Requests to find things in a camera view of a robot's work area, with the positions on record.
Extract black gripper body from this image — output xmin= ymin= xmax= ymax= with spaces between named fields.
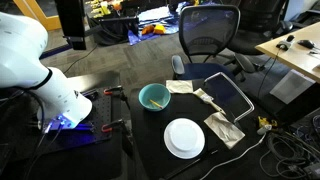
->
xmin=54 ymin=0 xmax=88 ymax=51

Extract yellow pencil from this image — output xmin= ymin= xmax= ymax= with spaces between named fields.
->
xmin=148 ymin=98 xmax=165 ymax=110

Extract black storage bin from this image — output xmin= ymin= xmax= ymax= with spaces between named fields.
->
xmin=86 ymin=14 xmax=141 ymax=46

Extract orange toy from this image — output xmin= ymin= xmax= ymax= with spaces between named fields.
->
xmin=141 ymin=23 xmax=156 ymax=36

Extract blue tarp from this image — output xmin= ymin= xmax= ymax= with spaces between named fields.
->
xmin=127 ymin=0 xmax=214 ymax=46

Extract yellow toy block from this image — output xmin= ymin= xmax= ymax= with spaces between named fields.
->
xmin=153 ymin=23 xmax=167 ymax=36

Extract teal bowl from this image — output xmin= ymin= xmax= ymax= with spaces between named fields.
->
xmin=138 ymin=83 xmax=172 ymax=112

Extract beige folded napkin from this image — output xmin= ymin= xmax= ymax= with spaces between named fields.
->
xmin=165 ymin=79 xmax=195 ymax=95

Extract mesh back office chair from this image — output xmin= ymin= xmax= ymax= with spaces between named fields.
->
xmin=171 ymin=3 xmax=242 ymax=81

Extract white round plate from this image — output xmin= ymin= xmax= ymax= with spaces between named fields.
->
xmin=163 ymin=117 xmax=206 ymax=160

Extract thin black rod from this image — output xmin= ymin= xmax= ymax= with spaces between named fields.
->
xmin=162 ymin=148 xmax=220 ymax=180

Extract black office chair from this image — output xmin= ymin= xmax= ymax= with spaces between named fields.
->
xmin=229 ymin=0 xmax=295 ymax=74

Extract crumpled brown napkin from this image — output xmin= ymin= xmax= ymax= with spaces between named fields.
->
xmin=203 ymin=111 xmax=246 ymax=150

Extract black and white desk device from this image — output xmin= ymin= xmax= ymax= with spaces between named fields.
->
xmin=275 ymin=34 xmax=296 ymax=52

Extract yellow and black tool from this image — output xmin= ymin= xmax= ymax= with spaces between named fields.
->
xmin=257 ymin=115 xmax=279 ymax=130

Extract light wooden desk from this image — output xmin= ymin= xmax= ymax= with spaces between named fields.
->
xmin=255 ymin=21 xmax=320 ymax=84

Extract white flat board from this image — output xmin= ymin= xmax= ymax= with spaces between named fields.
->
xmin=269 ymin=69 xmax=316 ymax=105

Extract black computer mouse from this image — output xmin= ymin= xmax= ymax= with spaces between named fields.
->
xmin=297 ymin=39 xmax=316 ymax=50

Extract orange wooden door frame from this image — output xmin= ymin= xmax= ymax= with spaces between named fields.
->
xmin=12 ymin=0 xmax=63 ymax=32

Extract black floor cable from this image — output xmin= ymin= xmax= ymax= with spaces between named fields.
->
xmin=62 ymin=44 xmax=100 ymax=75

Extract red handled clamp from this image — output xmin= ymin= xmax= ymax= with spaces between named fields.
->
xmin=103 ymin=85 xmax=125 ymax=97
xmin=100 ymin=118 xmax=127 ymax=134

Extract robot base cables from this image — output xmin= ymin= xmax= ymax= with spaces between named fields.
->
xmin=18 ymin=89 xmax=69 ymax=180

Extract wooden handled paintbrush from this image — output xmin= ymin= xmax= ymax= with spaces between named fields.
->
xmin=192 ymin=87 xmax=227 ymax=116

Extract chrome metal frame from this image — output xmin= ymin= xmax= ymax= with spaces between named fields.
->
xmin=203 ymin=71 xmax=256 ymax=124

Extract white power cable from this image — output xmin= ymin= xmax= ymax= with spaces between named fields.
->
xmin=199 ymin=124 xmax=273 ymax=180

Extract tangled floor cables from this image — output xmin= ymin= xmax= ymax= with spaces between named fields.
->
xmin=259 ymin=114 xmax=320 ymax=180

